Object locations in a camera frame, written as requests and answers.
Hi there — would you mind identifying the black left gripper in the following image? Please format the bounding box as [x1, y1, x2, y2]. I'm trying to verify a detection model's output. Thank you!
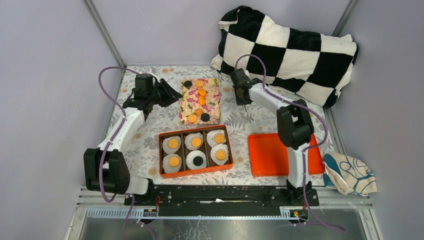
[148, 78, 183, 108]

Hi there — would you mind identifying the floral cookie tray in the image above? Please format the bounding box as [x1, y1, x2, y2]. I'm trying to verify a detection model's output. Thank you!
[179, 77, 222, 125]

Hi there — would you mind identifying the round dotted yellow biscuit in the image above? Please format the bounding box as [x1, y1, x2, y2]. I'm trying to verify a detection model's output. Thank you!
[191, 136, 203, 148]
[168, 138, 180, 149]
[195, 80, 205, 88]
[215, 149, 227, 161]
[187, 114, 198, 124]
[213, 133, 225, 144]
[168, 156, 181, 168]

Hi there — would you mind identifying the orange box lid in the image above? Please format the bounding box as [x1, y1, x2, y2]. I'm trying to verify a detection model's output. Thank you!
[247, 133, 325, 177]

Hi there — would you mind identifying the black sandwich cookie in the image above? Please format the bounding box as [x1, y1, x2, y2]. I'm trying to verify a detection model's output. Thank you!
[192, 156, 204, 167]
[200, 113, 210, 122]
[183, 80, 193, 89]

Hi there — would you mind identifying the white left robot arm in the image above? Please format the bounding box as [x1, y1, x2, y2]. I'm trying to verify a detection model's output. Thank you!
[83, 73, 182, 206]

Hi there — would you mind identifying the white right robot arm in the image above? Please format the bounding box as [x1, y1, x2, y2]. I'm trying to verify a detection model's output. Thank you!
[229, 69, 314, 206]

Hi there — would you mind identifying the orange fish cookie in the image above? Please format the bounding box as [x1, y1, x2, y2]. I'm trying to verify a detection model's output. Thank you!
[198, 88, 207, 97]
[198, 96, 206, 106]

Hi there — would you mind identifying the swirl yellow cookie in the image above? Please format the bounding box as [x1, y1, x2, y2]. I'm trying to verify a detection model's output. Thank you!
[195, 108, 204, 116]

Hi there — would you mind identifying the floral table mat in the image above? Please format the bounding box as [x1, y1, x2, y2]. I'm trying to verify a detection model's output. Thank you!
[92, 64, 335, 186]

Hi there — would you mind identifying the orange cookie box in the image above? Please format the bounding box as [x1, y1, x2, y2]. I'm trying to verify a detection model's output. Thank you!
[158, 125, 234, 179]

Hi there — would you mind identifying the checkered black white pillow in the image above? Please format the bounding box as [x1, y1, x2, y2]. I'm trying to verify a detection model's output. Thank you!
[211, 5, 359, 108]

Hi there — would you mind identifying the teal cream cloth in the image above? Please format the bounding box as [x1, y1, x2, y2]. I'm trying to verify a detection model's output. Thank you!
[323, 152, 378, 197]

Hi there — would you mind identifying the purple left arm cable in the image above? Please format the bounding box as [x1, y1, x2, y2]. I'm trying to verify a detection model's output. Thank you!
[97, 66, 157, 240]

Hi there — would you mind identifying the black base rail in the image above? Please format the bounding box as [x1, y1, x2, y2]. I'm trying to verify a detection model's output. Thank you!
[133, 185, 320, 218]

